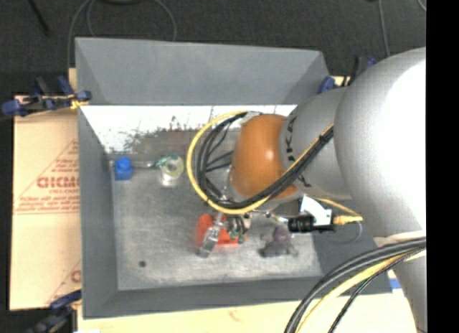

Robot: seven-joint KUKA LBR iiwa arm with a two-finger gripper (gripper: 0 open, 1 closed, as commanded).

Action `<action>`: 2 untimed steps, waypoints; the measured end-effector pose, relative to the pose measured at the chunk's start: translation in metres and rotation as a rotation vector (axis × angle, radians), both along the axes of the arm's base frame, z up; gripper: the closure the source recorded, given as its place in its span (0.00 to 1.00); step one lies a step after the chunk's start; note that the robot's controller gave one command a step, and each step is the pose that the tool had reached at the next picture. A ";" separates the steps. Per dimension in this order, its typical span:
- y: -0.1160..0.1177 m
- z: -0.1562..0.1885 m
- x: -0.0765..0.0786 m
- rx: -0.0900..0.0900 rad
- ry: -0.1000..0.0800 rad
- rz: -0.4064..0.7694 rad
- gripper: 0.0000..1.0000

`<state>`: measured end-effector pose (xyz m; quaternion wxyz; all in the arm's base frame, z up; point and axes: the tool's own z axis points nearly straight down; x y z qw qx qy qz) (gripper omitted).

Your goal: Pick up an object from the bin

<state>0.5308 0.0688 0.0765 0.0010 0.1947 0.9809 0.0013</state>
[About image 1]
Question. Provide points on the orange-red toy block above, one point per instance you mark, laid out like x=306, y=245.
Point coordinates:
x=225, y=237

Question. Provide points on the brown cardboard board red print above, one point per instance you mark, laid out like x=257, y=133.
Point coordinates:
x=43, y=181

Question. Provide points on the black cylinder on white bracket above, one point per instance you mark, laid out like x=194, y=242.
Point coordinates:
x=305, y=223

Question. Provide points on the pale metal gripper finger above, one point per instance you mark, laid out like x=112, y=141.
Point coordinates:
x=208, y=240

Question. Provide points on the grey and purple toy figure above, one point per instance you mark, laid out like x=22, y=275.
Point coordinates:
x=277, y=242

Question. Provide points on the blue plastic block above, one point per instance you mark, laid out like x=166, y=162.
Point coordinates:
x=123, y=169

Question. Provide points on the grey metal bin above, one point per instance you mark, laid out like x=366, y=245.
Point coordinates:
x=161, y=238

